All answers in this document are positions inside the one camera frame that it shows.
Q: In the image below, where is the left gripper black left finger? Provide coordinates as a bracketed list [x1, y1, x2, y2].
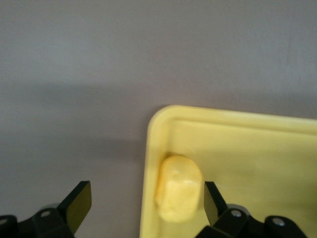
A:
[0, 180, 93, 238]

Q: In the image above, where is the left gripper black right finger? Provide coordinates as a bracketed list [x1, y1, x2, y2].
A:
[197, 181, 308, 238]

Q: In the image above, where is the yellow potato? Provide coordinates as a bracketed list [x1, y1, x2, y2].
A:
[155, 155, 205, 223]

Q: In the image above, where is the yellow plastic tray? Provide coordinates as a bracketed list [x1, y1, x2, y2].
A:
[139, 104, 317, 238]

